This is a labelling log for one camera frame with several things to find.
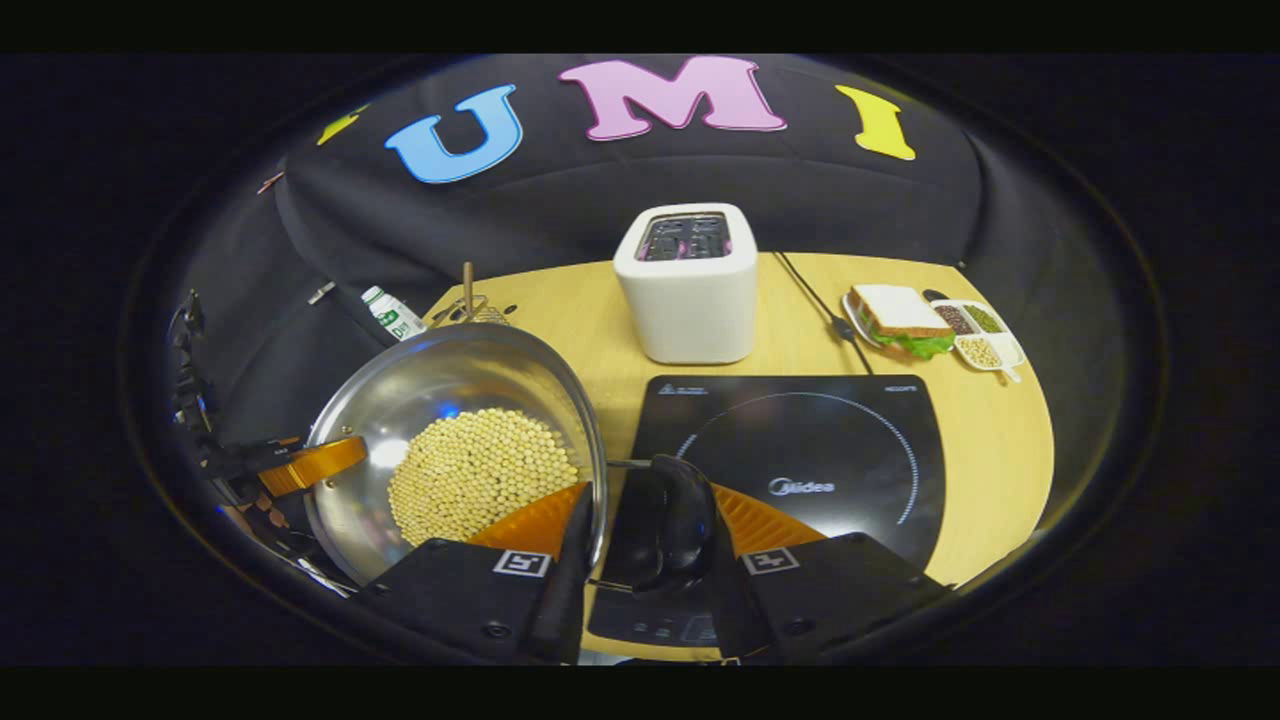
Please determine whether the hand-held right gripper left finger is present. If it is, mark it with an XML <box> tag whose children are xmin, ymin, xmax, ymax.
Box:
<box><xmin>355</xmin><ymin>480</ymin><xmax>597</xmax><ymax>666</ymax></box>

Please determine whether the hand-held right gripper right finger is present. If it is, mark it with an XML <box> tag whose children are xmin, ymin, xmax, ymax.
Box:
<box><xmin>700</xmin><ymin>483</ymin><xmax>951</xmax><ymax>664</ymax></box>

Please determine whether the steel pot with black handles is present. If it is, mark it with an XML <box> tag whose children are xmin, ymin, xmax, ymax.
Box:
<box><xmin>303</xmin><ymin>322</ymin><xmax>721</xmax><ymax>596</ymax></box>

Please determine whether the black induction cooktop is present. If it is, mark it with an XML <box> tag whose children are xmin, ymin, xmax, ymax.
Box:
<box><xmin>587</xmin><ymin>375</ymin><xmax>948</xmax><ymax>649</ymax></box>

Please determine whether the pile of yellow beans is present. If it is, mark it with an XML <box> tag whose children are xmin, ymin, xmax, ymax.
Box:
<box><xmin>387</xmin><ymin>408</ymin><xmax>581</xmax><ymax>548</ymax></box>

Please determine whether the white bottle with green label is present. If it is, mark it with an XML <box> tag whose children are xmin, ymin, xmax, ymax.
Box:
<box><xmin>361</xmin><ymin>286</ymin><xmax>428</xmax><ymax>343</ymax></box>

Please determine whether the white toaster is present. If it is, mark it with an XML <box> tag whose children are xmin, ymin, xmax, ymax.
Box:
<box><xmin>613</xmin><ymin>203</ymin><xmax>759</xmax><ymax>366</ymax></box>

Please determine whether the black backdrop cloth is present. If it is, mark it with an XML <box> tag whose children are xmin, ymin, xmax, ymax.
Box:
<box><xmin>175</xmin><ymin>55</ymin><xmax>1121</xmax><ymax>441</ymax></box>

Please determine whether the white sandwich plate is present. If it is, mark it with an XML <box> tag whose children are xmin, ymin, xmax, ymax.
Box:
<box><xmin>842</xmin><ymin>288</ymin><xmax>961</xmax><ymax>361</ymax></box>

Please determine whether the sandwich with lettuce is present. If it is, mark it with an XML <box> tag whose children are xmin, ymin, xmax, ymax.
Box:
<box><xmin>850</xmin><ymin>284</ymin><xmax>956</xmax><ymax>359</ymax></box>

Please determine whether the white divided dish of beans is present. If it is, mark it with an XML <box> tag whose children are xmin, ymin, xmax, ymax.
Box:
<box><xmin>930</xmin><ymin>298</ymin><xmax>1028</xmax><ymax>384</ymax></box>

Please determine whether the wire mesh basket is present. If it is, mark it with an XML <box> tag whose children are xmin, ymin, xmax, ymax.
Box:
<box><xmin>430</xmin><ymin>293</ymin><xmax>513</xmax><ymax>329</ymax></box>

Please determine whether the black power cable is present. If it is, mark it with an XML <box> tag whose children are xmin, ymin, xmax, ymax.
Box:
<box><xmin>775</xmin><ymin>252</ymin><xmax>876</xmax><ymax>376</ymax></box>

